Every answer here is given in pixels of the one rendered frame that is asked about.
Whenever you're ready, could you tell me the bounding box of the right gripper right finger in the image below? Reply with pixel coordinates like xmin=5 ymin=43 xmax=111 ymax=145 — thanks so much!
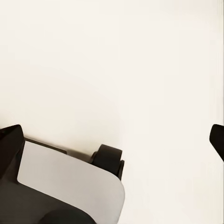
xmin=209 ymin=124 xmax=224 ymax=162

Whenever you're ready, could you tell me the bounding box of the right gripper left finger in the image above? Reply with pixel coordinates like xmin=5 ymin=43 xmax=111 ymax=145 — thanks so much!
xmin=0 ymin=124 xmax=25 ymax=180

